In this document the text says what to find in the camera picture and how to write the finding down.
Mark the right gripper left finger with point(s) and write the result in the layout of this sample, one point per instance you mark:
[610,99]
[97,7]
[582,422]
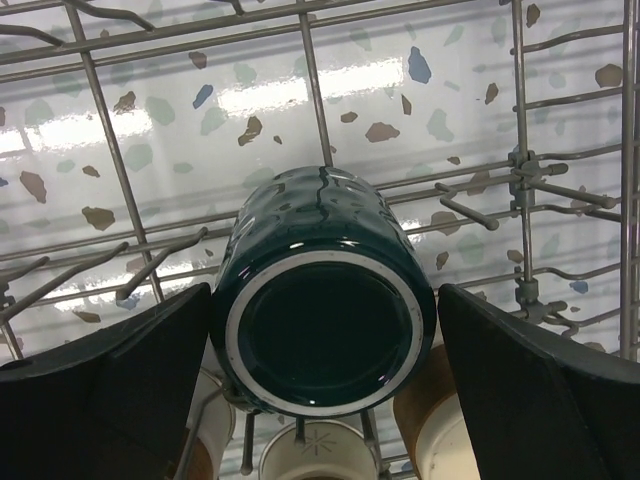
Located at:
[110,405]

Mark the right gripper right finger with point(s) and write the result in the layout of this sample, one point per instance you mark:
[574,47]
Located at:
[538,405]

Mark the dark green mug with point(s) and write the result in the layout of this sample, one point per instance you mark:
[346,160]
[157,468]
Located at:
[322,308]

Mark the beige brown cup left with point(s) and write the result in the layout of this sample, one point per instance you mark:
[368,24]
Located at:
[208,431]

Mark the beige brown cup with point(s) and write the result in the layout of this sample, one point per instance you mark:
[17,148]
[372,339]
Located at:
[332,450]
[208,431]
[429,417]

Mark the beige brown cup right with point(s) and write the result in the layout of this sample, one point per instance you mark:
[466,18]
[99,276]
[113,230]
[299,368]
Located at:
[429,417]

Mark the beige brown cup middle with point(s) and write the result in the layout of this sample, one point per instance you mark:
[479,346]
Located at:
[332,450]

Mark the grey wire dish rack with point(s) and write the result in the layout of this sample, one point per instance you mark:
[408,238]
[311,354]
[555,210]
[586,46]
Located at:
[504,136]

